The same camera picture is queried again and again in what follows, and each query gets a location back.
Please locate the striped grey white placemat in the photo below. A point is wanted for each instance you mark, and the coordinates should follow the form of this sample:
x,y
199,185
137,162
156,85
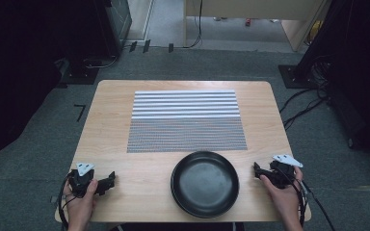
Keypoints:
x,y
186,123

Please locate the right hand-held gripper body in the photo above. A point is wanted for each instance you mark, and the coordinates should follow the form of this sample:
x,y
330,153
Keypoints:
x,y
282,174

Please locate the black round plate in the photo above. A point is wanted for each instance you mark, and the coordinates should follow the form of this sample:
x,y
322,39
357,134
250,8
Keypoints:
x,y
205,184

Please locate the black tape strip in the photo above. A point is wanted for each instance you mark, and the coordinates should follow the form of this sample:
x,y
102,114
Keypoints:
x,y
133,46
171,47
146,46

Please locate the black stand base plate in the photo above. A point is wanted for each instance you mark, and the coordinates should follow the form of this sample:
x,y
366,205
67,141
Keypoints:
x,y
80,75
297,78

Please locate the dark curtain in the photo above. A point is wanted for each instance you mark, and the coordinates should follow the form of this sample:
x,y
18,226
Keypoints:
x,y
22,64
356,73

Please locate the person's left hand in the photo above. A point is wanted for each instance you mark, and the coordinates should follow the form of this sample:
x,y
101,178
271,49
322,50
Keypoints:
x,y
81,205

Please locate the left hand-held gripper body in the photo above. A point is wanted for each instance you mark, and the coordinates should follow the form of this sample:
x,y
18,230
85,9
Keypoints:
x,y
81,184

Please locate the person's right hand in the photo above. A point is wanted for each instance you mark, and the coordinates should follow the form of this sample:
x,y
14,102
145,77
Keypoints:
x,y
282,199

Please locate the light wooden cabinet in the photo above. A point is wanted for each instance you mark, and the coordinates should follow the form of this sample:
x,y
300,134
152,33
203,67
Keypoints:
x,y
253,8

